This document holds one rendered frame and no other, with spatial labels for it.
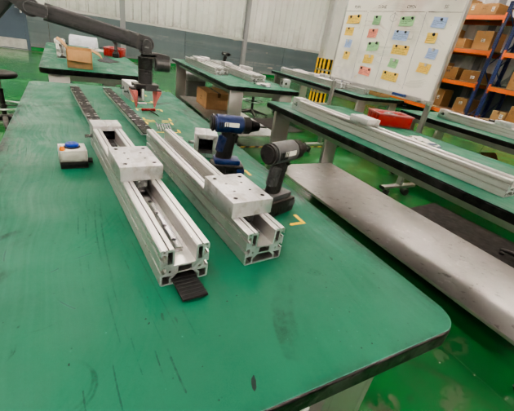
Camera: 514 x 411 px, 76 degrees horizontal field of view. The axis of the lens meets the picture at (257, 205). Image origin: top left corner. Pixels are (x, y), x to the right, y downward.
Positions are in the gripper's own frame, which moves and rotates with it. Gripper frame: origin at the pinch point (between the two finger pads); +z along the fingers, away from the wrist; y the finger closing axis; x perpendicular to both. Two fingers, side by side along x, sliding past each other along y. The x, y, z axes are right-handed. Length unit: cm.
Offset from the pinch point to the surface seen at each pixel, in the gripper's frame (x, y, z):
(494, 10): 341, 966, -186
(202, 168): -59, 1, 6
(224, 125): -53, 11, -6
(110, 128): -19.9, -18.6, 4.5
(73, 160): -35.6, -33.3, 10.2
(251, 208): -93, -2, 3
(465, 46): 379, 972, -101
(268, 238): -98, 0, 9
